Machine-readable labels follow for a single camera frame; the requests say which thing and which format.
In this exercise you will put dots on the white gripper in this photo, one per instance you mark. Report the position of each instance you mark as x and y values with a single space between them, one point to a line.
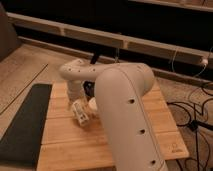
79 112

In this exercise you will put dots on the wooden table board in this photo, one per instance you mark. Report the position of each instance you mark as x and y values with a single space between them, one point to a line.
67 147

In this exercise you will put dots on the dark grey floor mat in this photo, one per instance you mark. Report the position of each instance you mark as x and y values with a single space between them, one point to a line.
22 140

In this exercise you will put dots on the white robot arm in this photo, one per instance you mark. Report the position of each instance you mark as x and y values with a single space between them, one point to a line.
118 92

